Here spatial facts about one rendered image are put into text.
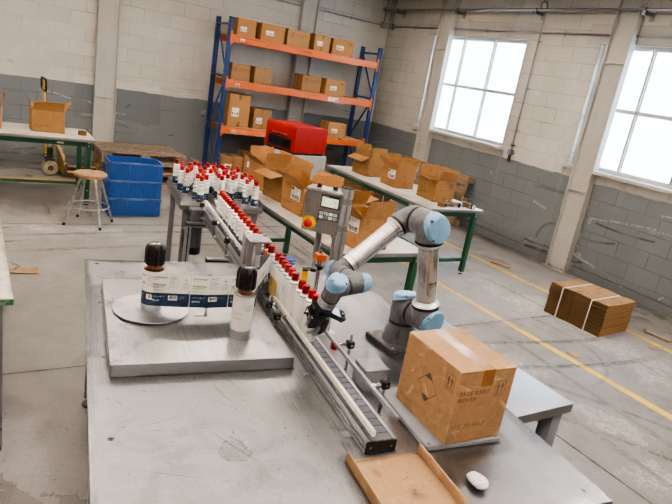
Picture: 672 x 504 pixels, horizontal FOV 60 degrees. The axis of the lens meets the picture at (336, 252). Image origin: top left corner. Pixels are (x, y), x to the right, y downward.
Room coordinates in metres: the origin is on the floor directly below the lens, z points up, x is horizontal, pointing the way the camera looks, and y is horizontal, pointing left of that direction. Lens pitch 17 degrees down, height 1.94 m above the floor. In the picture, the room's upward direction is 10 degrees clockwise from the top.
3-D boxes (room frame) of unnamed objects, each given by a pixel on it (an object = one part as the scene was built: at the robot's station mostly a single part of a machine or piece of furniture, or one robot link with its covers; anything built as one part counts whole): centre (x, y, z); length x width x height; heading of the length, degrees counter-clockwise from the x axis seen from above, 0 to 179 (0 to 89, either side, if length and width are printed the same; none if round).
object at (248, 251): (2.70, 0.37, 1.01); 0.14 x 0.13 x 0.26; 26
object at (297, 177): (4.93, 0.35, 0.97); 0.45 x 0.38 x 0.37; 127
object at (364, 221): (4.24, -0.16, 0.97); 0.51 x 0.39 x 0.37; 129
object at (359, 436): (2.35, 0.11, 0.85); 1.65 x 0.11 x 0.05; 26
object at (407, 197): (7.19, -0.61, 0.39); 2.20 x 0.80 x 0.78; 34
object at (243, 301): (2.16, 0.33, 1.03); 0.09 x 0.09 x 0.30
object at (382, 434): (2.35, 0.11, 0.86); 1.65 x 0.08 x 0.04; 26
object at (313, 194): (2.49, 0.08, 1.38); 0.17 x 0.10 x 0.19; 81
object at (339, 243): (2.46, 0.00, 1.16); 0.04 x 0.04 x 0.67; 26
